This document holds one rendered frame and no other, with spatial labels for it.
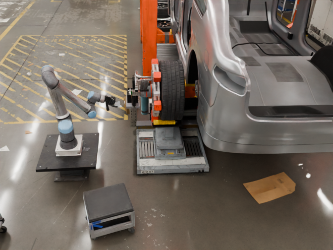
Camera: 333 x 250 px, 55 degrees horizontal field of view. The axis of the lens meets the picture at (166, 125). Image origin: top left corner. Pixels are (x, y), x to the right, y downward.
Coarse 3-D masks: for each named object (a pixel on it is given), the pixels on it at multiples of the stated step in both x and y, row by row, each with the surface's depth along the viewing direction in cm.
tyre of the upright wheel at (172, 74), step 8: (160, 64) 339; (168, 64) 332; (176, 64) 333; (168, 72) 325; (176, 72) 326; (168, 80) 322; (176, 80) 323; (184, 80) 324; (168, 88) 321; (176, 88) 322; (184, 88) 323; (168, 96) 323; (176, 96) 323; (184, 96) 325; (168, 104) 326; (176, 104) 327; (184, 104) 330; (168, 112) 333; (176, 112) 334; (168, 120) 353
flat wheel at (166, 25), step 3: (162, 18) 694; (159, 21) 685; (162, 21) 690; (165, 21) 685; (168, 21) 688; (159, 24) 668; (162, 24) 676; (165, 24) 676; (168, 24) 670; (159, 27) 643; (162, 27) 644; (165, 27) 644; (168, 27) 645; (162, 30) 645; (165, 30) 645; (168, 30) 646
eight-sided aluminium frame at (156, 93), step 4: (152, 64) 344; (156, 64) 345; (152, 68) 344; (156, 68) 343; (156, 92) 325; (156, 96) 376; (152, 100) 375; (156, 100) 375; (152, 104) 373; (152, 108) 367; (156, 112) 337; (156, 116) 356
